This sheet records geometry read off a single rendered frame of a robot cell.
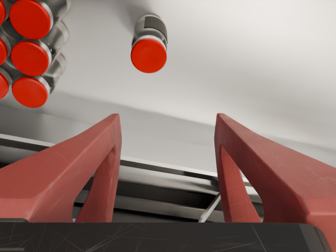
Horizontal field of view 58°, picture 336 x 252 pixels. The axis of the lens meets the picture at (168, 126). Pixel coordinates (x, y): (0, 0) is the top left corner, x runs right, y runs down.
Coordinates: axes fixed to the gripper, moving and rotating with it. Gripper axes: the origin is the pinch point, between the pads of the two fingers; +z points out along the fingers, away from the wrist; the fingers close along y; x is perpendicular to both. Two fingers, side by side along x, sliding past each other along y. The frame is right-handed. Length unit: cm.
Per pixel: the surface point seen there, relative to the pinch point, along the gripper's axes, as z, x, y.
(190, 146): 10.6, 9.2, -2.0
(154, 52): 6.4, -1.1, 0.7
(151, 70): 6.4, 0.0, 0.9
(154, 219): 8.8, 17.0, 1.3
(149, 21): 9.2, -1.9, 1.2
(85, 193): 9.1, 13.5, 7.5
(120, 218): 8.3, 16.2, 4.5
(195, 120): 11.1, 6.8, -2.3
